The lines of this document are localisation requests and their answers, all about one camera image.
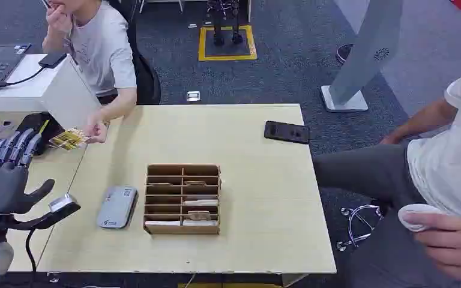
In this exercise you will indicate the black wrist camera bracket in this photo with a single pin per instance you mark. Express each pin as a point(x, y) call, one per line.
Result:
point(27, 223)

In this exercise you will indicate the small grey puck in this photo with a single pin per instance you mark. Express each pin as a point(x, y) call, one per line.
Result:
point(4, 127)

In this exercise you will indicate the grey card reader device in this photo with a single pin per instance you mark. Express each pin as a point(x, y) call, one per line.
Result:
point(117, 207)

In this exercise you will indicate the wooden card box with slots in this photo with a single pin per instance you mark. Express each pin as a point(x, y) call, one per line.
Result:
point(163, 229)

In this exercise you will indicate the person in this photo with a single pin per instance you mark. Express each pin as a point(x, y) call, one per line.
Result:
point(445, 159)
point(103, 47)

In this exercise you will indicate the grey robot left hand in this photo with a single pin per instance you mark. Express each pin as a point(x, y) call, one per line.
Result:
point(0, 187)

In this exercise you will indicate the white card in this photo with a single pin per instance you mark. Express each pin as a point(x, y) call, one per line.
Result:
point(200, 222)
point(200, 202)
point(162, 223)

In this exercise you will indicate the grey floor stand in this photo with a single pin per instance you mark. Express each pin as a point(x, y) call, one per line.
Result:
point(361, 51)

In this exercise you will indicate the black power bank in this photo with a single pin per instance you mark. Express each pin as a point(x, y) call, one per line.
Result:
point(52, 60)

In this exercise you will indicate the black office chair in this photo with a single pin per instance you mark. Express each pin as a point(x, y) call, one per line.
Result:
point(147, 81)

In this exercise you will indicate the stack of yellow cards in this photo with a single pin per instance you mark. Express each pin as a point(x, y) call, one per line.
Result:
point(68, 139)

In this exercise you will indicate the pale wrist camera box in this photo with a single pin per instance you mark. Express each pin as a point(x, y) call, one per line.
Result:
point(60, 203)

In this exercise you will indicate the person's right hand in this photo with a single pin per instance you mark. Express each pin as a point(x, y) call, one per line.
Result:
point(391, 140)
point(58, 20)

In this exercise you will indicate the chrome chair base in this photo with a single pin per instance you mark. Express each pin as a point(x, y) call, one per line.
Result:
point(359, 222)

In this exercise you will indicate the black device with yellow stripe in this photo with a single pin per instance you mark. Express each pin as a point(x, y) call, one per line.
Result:
point(51, 127)

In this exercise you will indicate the black robot legs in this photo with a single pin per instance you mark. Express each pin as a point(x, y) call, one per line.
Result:
point(217, 24)

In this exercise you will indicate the dark round floor object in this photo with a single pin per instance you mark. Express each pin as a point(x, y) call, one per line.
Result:
point(344, 53)

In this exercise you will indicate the tan card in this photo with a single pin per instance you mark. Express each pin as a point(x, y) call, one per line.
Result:
point(199, 215)

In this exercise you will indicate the person's left hand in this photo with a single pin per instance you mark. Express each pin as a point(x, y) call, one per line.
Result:
point(96, 130)
point(453, 246)

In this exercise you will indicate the white box partition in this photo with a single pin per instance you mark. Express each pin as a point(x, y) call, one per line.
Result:
point(67, 95)

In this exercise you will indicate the black smartphone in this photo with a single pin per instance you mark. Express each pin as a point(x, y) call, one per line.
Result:
point(287, 132)

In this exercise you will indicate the white round object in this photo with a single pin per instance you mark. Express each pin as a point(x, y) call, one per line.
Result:
point(413, 210)

